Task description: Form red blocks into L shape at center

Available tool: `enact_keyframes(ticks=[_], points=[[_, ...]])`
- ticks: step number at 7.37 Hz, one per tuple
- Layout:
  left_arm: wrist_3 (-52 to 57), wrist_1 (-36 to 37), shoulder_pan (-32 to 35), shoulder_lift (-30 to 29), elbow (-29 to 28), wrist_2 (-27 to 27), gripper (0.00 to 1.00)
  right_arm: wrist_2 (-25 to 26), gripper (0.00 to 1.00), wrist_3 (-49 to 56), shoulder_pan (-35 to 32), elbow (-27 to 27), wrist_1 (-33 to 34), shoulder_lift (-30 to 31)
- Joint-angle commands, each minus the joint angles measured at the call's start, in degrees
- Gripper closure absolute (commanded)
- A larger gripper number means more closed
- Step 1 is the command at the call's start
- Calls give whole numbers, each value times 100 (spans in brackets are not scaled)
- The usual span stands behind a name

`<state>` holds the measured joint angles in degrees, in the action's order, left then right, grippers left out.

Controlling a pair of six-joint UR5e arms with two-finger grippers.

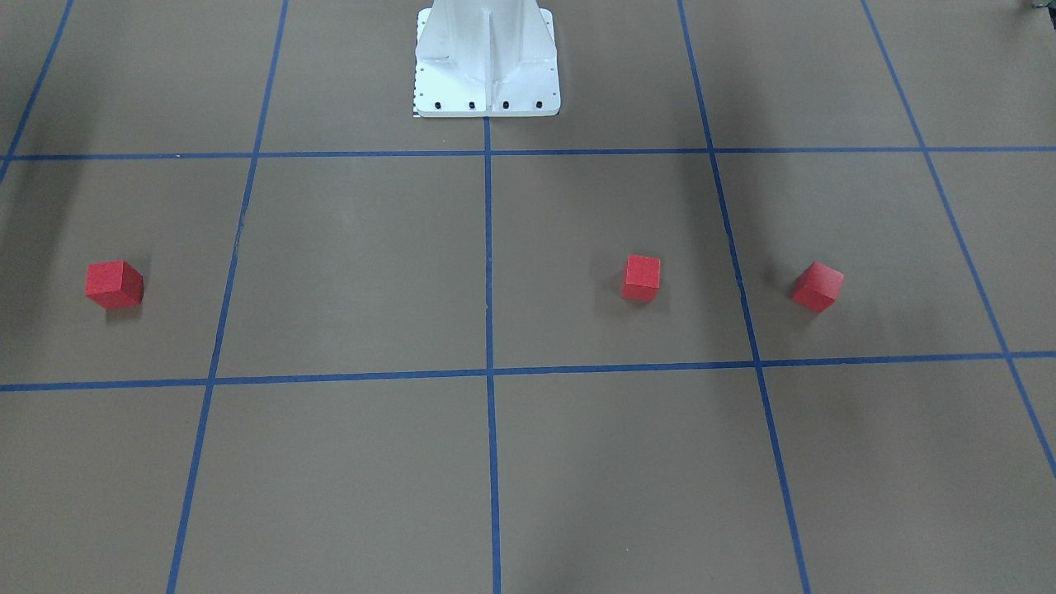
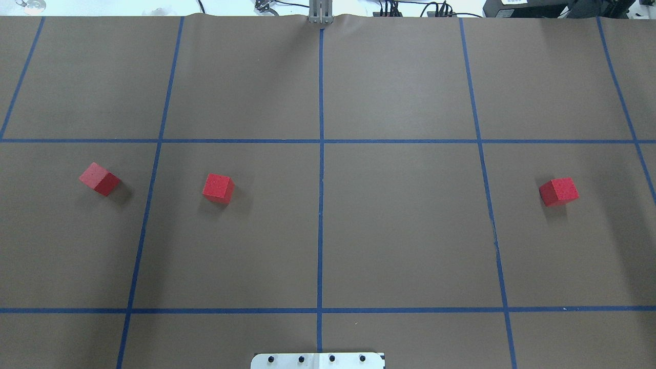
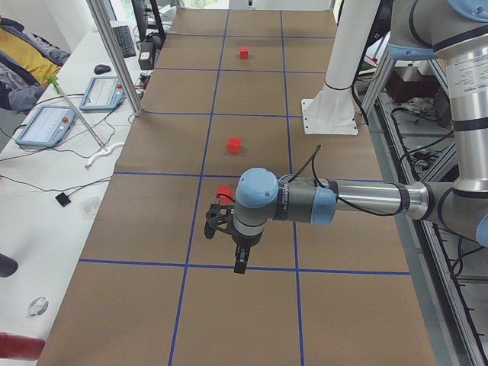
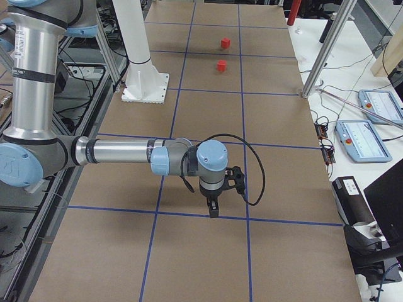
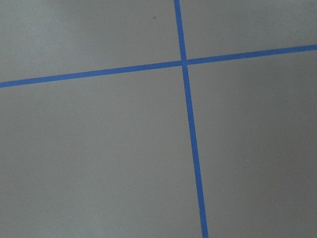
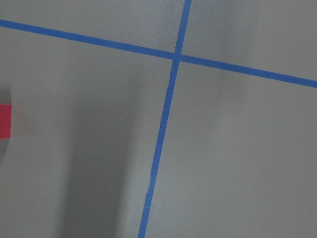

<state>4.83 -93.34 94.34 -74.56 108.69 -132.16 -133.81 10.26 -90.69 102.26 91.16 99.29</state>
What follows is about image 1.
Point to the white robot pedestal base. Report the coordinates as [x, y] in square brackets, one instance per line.
[477, 59]

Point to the red block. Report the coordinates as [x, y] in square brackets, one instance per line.
[114, 284]
[642, 278]
[818, 287]

